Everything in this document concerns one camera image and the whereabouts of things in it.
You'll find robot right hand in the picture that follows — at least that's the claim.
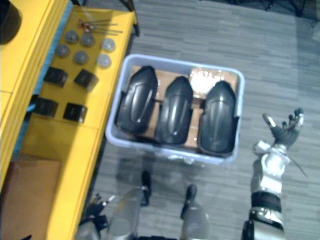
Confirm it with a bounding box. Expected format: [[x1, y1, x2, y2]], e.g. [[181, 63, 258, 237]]
[[262, 107, 305, 148]]

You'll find large brown cardboard box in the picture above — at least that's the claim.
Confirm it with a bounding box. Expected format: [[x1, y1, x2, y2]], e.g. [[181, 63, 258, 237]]
[[0, 159, 62, 240]]

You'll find small black box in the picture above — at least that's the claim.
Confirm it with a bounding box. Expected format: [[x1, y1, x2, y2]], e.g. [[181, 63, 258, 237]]
[[62, 102, 89, 123], [73, 68, 100, 91], [33, 96, 60, 118], [43, 66, 69, 88]]

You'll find thin metal rod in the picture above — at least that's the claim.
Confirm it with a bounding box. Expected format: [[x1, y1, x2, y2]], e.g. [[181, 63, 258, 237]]
[[84, 28, 124, 35], [78, 18, 112, 25]]

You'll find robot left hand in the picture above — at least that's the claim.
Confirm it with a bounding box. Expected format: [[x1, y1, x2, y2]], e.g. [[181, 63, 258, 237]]
[[86, 193, 117, 218]]

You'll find cardboard box with white label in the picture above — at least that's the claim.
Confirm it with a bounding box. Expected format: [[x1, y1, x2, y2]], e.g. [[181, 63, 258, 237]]
[[188, 67, 240, 102]]

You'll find grey round disc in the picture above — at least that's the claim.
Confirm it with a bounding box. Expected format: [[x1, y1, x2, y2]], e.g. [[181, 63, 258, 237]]
[[54, 44, 71, 59], [73, 50, 89, 65], [80, 32, 96, 48], [96, 53, 112, 69], [101, 37, 117, 53], [64, 29, 80, 45]]

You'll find grey plastic storage bin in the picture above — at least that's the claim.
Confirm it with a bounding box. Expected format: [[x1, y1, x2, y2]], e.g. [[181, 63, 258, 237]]
[[104, 53, 246, 166]]

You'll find yellow shelf rack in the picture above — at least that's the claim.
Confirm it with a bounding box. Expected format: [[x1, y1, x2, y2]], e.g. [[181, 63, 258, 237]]
[[0, 0, 141, 240]]

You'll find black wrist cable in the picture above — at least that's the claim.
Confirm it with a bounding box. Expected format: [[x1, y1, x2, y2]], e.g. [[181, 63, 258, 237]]
[[287, 152, 310, 180]]

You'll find black plastic housing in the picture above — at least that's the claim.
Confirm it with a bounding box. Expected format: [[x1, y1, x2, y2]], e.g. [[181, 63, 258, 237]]
[[154, 76, 194, 146], [0, 0, 23, 46], [115, 65, 160, 136], [197, 80, 238, 155]]

